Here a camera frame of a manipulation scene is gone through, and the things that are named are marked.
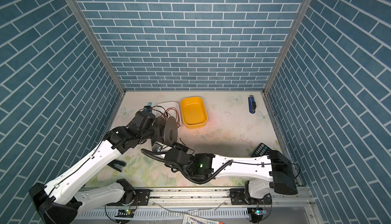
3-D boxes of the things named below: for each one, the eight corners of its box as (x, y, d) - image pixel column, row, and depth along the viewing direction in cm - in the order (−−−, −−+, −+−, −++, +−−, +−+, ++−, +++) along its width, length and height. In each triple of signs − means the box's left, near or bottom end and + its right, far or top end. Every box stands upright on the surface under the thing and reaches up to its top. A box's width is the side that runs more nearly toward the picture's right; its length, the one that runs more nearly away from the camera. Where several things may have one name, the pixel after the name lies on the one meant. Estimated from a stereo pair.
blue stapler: (249, 113, 111) (251, 109, 107) (246, 98, 120) (247, 94, 116) (255, 113, 111) (257, 109, 107) (251, 98, 120) (253, 94, 116)
